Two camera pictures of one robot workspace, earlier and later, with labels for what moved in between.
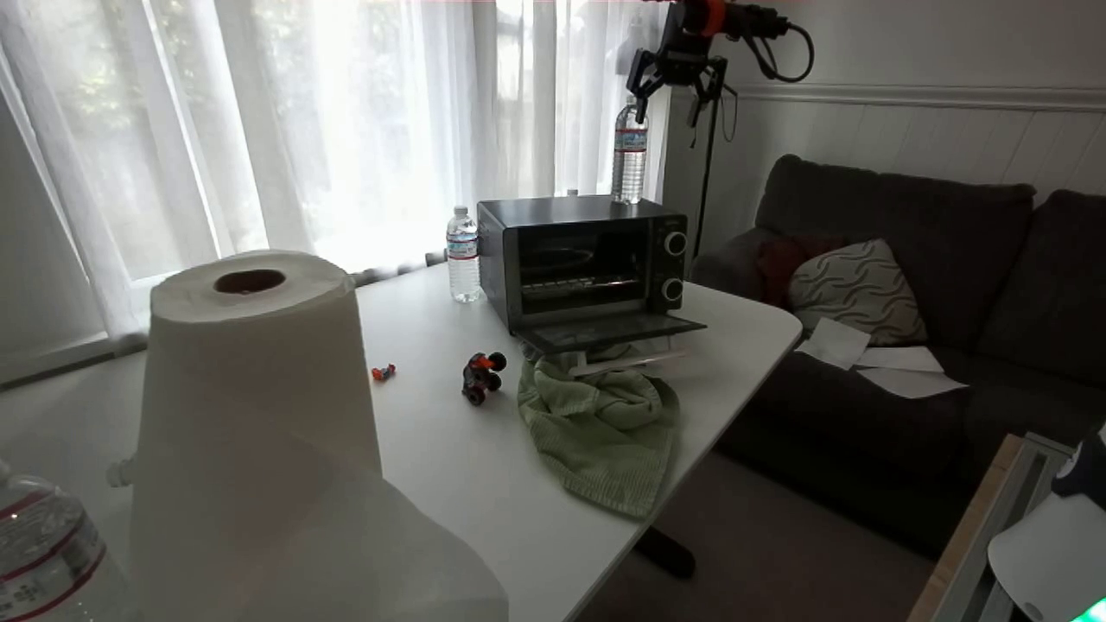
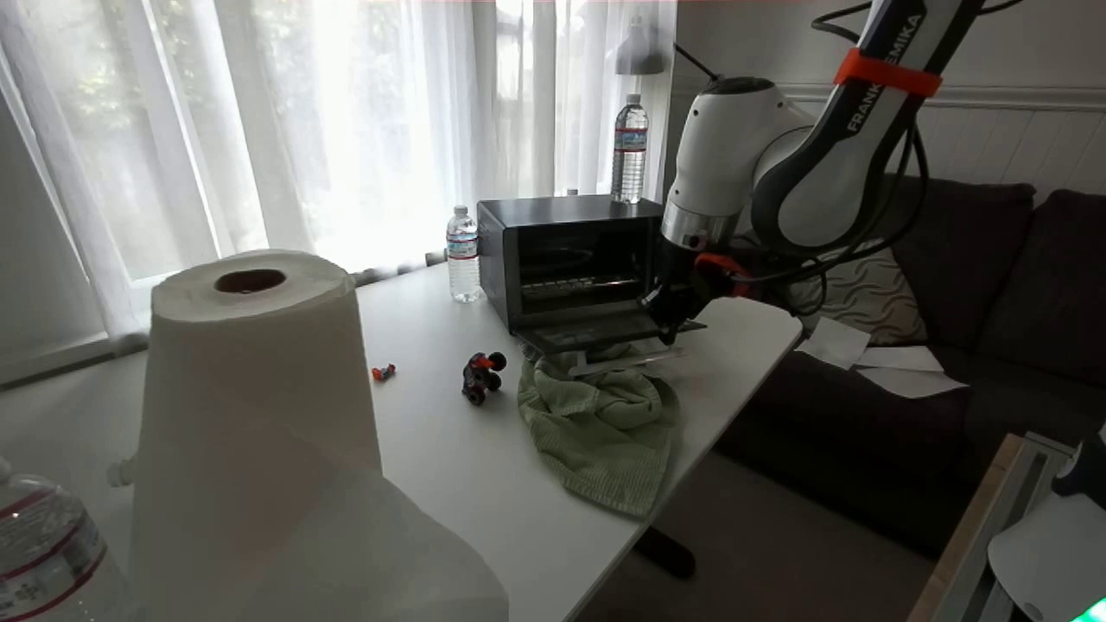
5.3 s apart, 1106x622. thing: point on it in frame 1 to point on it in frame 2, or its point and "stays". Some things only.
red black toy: [482, 374] stays
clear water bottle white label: [631, 147] stays
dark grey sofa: [1011, 297] stays
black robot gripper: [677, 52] to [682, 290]
